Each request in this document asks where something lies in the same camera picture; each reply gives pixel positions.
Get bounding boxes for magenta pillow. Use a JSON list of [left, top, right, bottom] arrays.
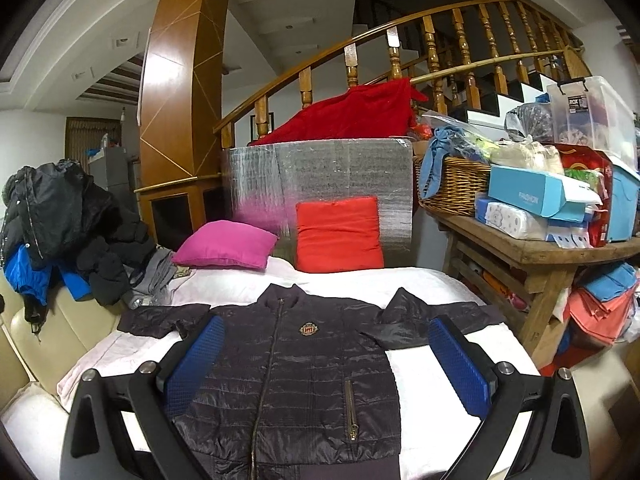
[[172, 220, 280, 271]]

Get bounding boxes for tissue roll pack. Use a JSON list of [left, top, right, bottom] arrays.
[[475, 197, 551, 241]]

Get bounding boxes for silver insulation panel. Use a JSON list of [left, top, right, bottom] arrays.
[[222, 138, 416, 268]]

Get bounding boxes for black puffer jacket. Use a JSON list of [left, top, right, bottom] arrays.
[[0, 159, 118, 271]]

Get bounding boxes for beige leather sofa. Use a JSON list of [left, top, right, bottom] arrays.
[[0, 272, 128, 411]]

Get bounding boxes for clear plastic storage box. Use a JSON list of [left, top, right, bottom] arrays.
[[546, 76, 638, 163]]

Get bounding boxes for grey clothes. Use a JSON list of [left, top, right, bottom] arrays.
[[127, 247, 182, 309]]

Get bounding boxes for blue folded cloth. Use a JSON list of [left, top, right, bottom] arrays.
[[582, 262, 638, 301]]

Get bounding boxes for red cloth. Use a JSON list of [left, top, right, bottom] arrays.
[[250, 77, 418, 147]]

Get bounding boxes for wooden side shelf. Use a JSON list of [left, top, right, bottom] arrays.
[[425, 205, 640, 378]]

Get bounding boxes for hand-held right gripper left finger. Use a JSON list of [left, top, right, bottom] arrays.
[[60, 315, 228, 480]]

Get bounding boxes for light blue plastic bin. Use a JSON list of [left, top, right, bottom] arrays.
[[607, 160, 640, 241]]

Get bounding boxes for clear bag with red items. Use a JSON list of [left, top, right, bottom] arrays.
[[414, 114, 451, 142]]

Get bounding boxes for blue jacket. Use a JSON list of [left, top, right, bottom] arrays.
[[4, 242, 96, 312]]

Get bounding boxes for white blanket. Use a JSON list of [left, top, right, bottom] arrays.
[[57, 252, 543, 480]]

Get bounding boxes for black fleece garment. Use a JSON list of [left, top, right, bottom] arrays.
[[75, 205, 158, 307]]

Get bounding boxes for red packaging bag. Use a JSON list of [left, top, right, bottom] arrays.
[[555, 143, 615, 248]]

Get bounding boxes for wooden stair railing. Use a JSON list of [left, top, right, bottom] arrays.
[[214, 0, 593, 148]]

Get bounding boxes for coral cloth stack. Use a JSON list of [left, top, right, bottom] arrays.
[[567, 280, 640, 346]]

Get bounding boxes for wicker basket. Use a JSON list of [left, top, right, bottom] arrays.
[[417, 155, 493, 218]]

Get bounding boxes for grey refrigerator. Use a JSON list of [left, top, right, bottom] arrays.
[[90, 147, 143, 196]]

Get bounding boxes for black white staircase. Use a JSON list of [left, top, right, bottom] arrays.
[[450, 71, 561, 126]]

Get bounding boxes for dark patterned plastic bag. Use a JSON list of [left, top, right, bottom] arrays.
[[504, 102, 556, 143]]

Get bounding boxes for wooden cabinet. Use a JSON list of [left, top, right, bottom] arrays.
[[137, 0, 241, 191]]

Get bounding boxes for blue cardboard box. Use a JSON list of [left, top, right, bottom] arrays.
[[487, 164, 603, 223]]

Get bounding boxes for white fuzzy sofa cover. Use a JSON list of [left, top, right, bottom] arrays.
[[0, 382, 73, 480]]

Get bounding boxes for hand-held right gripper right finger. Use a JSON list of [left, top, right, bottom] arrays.
[[429, 316, 596, 480]]

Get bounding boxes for red pillow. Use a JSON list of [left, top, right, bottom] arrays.
[[295, 196, 386, 273]]

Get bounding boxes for black quilted jacket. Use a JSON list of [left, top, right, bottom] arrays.
[[117, 284, 503, 480]]

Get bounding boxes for cream cloth bag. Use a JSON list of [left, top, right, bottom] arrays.
[[492, 140, 566, 176]]

